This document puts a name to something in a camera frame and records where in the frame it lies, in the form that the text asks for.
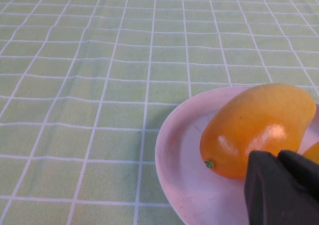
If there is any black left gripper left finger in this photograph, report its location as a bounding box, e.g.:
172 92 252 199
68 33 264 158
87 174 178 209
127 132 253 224
244 150 319 225

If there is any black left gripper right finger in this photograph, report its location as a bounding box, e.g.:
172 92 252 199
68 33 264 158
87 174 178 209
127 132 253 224
278 149 319 201

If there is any yellow plastic mango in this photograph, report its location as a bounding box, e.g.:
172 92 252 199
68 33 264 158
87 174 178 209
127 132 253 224
303 141 319 165

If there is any orange-tinted plastic mango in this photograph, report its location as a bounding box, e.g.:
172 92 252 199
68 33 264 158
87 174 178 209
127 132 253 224
199 83 317 180

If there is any pink round plate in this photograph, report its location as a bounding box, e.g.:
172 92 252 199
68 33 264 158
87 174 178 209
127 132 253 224
155 85 319 225

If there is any green checked tablecloth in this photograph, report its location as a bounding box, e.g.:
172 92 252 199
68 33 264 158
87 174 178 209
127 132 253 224
0 0 319 225

